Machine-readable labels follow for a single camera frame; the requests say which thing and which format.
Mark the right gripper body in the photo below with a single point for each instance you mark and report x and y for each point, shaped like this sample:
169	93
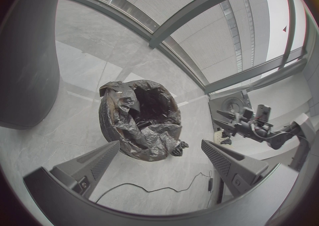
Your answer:
240	127

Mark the black plastic bag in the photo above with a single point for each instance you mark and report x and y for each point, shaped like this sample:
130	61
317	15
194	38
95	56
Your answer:
149	140

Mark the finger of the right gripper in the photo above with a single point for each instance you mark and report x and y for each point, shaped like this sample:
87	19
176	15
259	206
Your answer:
226	127
228	114

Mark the crumpled black plastic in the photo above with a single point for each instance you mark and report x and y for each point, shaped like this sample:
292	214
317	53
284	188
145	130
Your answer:
178	150

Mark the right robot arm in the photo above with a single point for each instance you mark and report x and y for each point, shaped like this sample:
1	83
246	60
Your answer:
276	140

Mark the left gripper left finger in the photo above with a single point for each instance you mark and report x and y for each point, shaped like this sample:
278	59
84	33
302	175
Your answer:
99	162

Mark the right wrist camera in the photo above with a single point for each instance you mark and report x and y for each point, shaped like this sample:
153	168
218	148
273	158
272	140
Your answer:
247	114

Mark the white perforated basket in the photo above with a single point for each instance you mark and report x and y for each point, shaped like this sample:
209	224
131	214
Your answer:
219	139

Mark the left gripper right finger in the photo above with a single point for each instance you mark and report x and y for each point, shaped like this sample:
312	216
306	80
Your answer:
224	160

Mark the window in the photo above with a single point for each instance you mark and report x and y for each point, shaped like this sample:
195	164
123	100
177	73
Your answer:
199	3

